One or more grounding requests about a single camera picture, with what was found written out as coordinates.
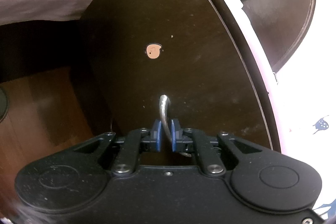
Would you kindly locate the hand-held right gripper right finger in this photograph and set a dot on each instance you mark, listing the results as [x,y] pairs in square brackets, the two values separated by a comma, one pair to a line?
[173,133]

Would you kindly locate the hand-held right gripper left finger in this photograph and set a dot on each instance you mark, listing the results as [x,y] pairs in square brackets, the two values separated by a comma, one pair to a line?
[157,133]

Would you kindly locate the dark drawer with sticker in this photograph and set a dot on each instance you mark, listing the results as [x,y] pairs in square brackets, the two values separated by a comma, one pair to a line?
[183,29]

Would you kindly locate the dark wooden nightstand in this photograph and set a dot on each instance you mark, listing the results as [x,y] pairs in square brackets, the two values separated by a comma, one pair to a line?
[99,98]

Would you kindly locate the round tan sticker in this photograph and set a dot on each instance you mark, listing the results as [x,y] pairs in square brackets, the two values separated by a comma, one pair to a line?
[153,51]

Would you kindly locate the deer print wardrobe cover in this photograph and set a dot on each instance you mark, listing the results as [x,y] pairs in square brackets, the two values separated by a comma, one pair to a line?
[315,82]

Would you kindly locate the dark round object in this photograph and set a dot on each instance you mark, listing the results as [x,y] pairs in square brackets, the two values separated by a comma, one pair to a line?
[3,106]

